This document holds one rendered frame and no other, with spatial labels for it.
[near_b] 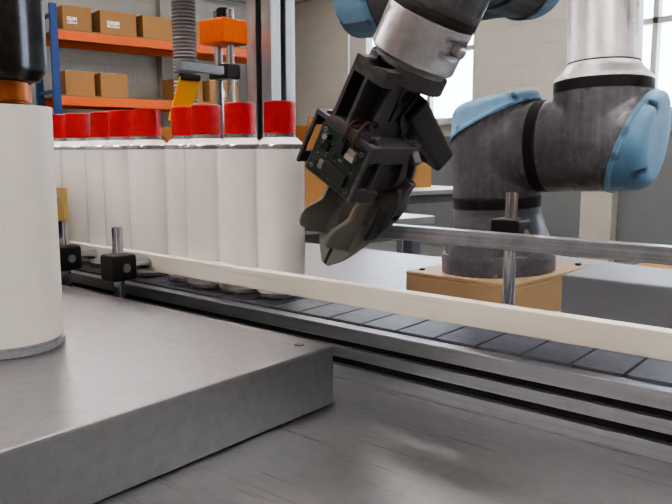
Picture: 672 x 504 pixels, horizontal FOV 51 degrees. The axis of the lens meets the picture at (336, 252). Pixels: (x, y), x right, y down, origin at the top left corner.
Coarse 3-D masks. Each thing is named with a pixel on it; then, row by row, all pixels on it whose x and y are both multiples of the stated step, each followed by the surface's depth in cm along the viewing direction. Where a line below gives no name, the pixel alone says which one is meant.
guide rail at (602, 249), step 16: (400, 224) 70; (416, 240) 68; (432, 240) 67; (448, 240) 66; (464, 240) 65; (480, 240) 64; (496, 240) 63; (512, 240) 62; (528, 240) 61; (544, 240) 60; (560, 240) 59; (576, 240) 58; (592, 240) 57; (608, 240) 57; (592, 256) 57; (608, 256) 57; (624, 256) 56; (640, 256) 55; (656, 256) 54
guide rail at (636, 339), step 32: (160, 256) 82; (256, 288) 72; (288, 288) 69; (320, 288) 66; (352, 288) 64; (384, 288) 62; (448, 320) 58; (480, 320) 56; (512, 320) 54; (544, 320) 52; (576, 320) 51; (608, 320) 50; (640, 352) 48
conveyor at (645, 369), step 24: (168, 288) 82; (192, 288) 80; (312, 312) 68; (336, 312) 68; (360, 312) 68; (384, 312) 68; (432, 336) 59; (456, 336) 59; (480, 336) 59; (504, 336) 59; (552, 360) 53; (576, 360) 53; (600, 360) 53; (624, 360) 53; (648, 360) 53
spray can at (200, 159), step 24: (192, 120) 79; (216, 120) 79; (192, 144) 78; (216, 144) 78; (192, 168) 78; (216, 168) 78; (192, 192) 79; (216, 192) 79; (192, 216) 79; (216, 216) 79; (192, 240) 80; (216, 240) 79; (216, 288) 80
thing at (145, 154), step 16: (144, 112) 86; (160, 112) 87; (144, 128) 86; (160, 128) 87; (128, 144) 87; (144, 144) 85; (160, 144) 86; (128, 160) 87; (144, 160) 86; (160, 160) 86; (128, 176) 87; (144, 176) 86; (160, 176) 87; (128, 192) 88; (144, 192) 86; (160, 192) 87; (144, 208) 86; (160, 208) 87; (144, 224) 87; (160, 224) 87; (144, 240) 87; (160, 240) 87; (144, 272) 87
